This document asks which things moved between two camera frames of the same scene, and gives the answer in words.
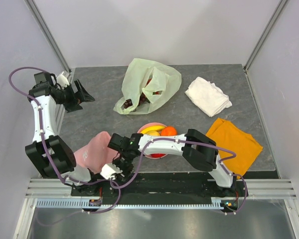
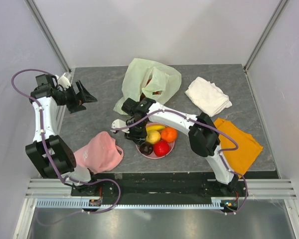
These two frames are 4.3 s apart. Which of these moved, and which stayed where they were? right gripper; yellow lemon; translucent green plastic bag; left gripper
Moved: right gripper
Stayed: yellow lemon; left gripper; translucent green plastic bag
